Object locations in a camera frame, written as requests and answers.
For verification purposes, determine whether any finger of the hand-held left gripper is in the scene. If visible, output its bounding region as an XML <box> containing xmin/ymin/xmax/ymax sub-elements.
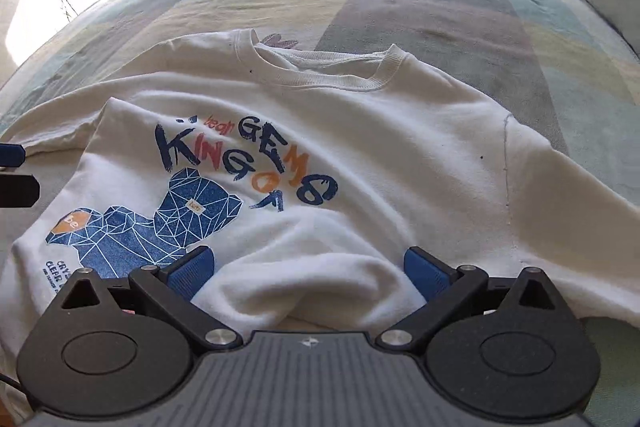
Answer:
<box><xmin>0</xmin><ymin>174</ymin><xmax>41</xmax><ymax>209</ymax></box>
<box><xmin>0</xmin><ymin>144</ymin><xmax>26</xmax><ymax>169</ymax></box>

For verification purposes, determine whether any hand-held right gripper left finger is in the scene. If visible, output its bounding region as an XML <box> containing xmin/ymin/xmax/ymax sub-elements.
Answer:
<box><xmin>60</xmin><ymin>244</ymin><xmax>240</xmax><ymax>352</ymax></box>

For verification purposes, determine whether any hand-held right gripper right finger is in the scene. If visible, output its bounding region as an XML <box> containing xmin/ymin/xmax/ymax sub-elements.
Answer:
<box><xmin>375</xmin><ymin>246</ymin><xmax>569</xmax><ymax>353</ymax></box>

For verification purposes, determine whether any white printed sweatshirt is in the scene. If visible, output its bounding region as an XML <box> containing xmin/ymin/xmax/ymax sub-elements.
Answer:
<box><xmin>0</xmin><ymin>28</ymin><xmax>640</xmax><ymax>348</ymax></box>

